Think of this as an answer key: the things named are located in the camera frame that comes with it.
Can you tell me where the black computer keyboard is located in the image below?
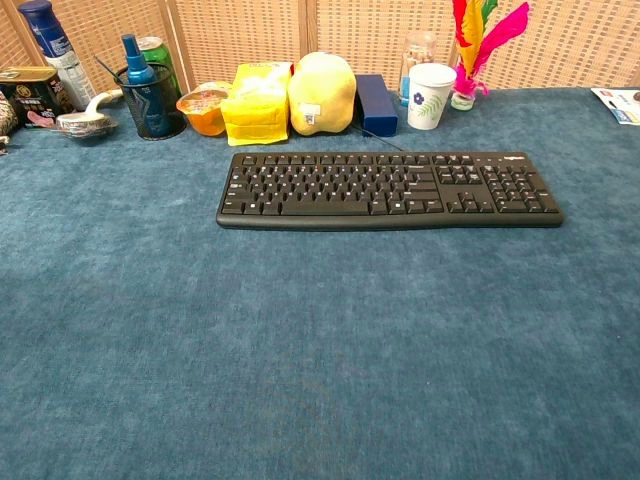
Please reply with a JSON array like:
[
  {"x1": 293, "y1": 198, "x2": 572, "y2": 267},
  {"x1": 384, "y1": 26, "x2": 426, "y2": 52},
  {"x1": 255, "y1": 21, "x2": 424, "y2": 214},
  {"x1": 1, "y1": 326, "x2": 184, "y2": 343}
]
[{"x1": 215, "y1": 151, "x2": 565, "y2": 232}]

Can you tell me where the blue fabric tablecloth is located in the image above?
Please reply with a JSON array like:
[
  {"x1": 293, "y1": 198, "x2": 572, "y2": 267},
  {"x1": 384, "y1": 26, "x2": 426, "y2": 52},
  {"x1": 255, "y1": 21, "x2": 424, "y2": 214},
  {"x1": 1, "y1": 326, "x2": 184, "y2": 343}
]
[{"x1": 0, "y1": 87, "x2": 640, "y2": 480}]

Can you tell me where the yellow snack package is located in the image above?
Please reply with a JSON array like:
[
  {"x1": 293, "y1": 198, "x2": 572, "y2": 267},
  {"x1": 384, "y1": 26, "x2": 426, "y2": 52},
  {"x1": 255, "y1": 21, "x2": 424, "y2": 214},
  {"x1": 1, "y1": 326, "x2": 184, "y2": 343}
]
[{"x1": 219, "y1": 61, "x2": 294, "y2": 147}]

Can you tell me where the dark blue rectangular box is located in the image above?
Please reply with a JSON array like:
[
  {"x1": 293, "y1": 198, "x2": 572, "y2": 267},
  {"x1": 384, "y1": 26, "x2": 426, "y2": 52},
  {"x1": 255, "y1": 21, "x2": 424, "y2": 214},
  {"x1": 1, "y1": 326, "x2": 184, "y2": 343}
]
[{"x1": 354, "y1": 73, "x2": 400, "y2": 138}]

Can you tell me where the yellow plush toy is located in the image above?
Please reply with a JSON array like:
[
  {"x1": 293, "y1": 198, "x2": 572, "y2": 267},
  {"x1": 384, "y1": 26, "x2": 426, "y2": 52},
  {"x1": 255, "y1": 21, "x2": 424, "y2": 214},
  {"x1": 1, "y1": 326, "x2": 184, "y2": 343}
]
[{"x1": 287, "y1": 51, "x2": 358, "y2": 137}]

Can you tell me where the orange jelly cup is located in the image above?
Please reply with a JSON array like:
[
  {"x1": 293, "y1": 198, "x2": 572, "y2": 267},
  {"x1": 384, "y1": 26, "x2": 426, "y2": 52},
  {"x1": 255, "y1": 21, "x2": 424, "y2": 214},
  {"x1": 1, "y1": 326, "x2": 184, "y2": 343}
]
[
  {"x1": 197, "y1": 81, "x2": 234, "y2": 99},
  {"x1": 175, "y1": 89, "x2": 229, "y2": 137}
]

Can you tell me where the white paper cup floral print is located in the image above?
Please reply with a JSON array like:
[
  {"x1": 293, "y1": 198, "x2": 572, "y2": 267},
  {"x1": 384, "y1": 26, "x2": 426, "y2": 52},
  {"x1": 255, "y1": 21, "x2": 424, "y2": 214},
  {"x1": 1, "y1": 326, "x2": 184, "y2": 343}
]
[{"x1": 407, "y1": 63, "x2": 458, "y2": 132}]

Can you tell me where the dark blue round bowl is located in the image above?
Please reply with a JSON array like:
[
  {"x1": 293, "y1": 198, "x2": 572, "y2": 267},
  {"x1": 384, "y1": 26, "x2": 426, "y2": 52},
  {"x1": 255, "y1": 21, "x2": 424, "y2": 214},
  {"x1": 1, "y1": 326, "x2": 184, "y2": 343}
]
[{"x1": 113, "y1": 62, "x2": 188, "y2": 141}]

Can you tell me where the clear toothpick jar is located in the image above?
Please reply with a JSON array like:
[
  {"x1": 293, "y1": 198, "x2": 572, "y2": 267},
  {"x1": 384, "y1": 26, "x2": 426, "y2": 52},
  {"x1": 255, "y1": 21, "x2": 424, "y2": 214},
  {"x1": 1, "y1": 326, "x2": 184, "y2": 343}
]
[{"x1": 398, "y1": 31, "x2": 438, "y2": 107}]

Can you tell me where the woven rattan folding screen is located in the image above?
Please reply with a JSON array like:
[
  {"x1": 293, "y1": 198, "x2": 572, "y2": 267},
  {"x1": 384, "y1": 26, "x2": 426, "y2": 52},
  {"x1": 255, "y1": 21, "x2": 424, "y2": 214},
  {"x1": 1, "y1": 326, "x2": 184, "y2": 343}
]
[{"x1": 0, "y1": 0, "x2": 640, "y2": 97}]

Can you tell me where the green drink can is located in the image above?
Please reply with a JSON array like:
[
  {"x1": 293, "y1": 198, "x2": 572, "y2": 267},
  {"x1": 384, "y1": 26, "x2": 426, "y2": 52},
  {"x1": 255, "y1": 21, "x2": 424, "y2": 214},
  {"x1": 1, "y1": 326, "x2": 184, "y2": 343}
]
[{"x1": 137, "y1": 36, "x2": 182, "y2": 96}]

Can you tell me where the colourful feather shuttlecock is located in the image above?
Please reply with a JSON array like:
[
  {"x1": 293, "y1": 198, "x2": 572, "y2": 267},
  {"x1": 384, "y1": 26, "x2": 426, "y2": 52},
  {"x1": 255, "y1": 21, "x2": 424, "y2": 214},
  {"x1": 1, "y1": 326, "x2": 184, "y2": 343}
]
[{"x1": 449, "y1": 0, "x2": 530, "y2": 112}]

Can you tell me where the small blue spray bottle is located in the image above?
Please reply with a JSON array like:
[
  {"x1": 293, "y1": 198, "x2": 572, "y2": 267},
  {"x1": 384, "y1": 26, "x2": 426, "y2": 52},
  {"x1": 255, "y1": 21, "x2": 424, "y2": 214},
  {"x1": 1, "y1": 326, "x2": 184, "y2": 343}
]
[{"x1": 121, "y1": 33, "x2": 157, "y2": 87}]

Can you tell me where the thin black stick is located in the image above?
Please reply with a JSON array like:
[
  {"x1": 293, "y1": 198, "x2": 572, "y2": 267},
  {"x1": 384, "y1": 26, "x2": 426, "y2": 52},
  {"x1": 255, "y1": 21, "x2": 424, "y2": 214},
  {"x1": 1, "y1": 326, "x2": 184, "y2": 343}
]
[{"x1": 94, "y1": 56, "x2": 122, "y2": 82}]

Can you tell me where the white spray can blue cap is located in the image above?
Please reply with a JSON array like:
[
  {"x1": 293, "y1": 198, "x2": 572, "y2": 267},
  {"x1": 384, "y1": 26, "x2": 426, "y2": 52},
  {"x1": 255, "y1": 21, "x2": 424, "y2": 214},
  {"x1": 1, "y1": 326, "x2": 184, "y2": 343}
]
[{"x1": 18, "y1": 0, "x2": 97, "y2": 112}]

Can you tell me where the gold-lid luncheon meat tin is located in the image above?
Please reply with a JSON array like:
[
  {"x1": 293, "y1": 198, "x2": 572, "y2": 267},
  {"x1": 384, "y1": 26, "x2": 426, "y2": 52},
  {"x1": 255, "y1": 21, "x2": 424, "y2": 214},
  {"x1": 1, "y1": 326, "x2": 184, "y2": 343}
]
[{"x1": 0, "y1": 66, "x2": 76, "y2": 130}]

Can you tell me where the blister pack with blue card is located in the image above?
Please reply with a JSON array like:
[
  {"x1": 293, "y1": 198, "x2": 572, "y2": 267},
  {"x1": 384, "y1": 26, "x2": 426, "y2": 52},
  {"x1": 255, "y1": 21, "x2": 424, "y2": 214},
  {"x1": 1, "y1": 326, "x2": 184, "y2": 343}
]
[{"x1": 590, "y1": 87, "x2": 640, "y2": 126}]

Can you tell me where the black keyboard cable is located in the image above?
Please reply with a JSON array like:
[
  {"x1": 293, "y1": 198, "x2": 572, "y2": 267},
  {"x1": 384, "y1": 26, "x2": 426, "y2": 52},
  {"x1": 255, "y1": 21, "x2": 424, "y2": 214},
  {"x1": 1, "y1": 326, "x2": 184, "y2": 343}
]
[{"x1": 349, "y1": 124, "x2": 409, "y2": 154}]

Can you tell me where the white handled brush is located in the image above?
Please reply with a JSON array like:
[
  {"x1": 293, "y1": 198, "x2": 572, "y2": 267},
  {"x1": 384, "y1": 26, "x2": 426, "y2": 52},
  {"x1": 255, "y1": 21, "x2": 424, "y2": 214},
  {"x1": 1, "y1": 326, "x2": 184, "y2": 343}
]
[{"x1": 83, "y1": 88, "x2": 125, "y2": 119}]

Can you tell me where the braided rope bundle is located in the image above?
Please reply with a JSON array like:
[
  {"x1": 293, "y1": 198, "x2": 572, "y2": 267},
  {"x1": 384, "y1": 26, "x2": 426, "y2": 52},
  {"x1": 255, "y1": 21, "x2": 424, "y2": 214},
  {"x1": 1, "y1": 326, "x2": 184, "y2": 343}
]
[{"x1": 0, "y1": 89, "x2": 20, "y2": 139}]

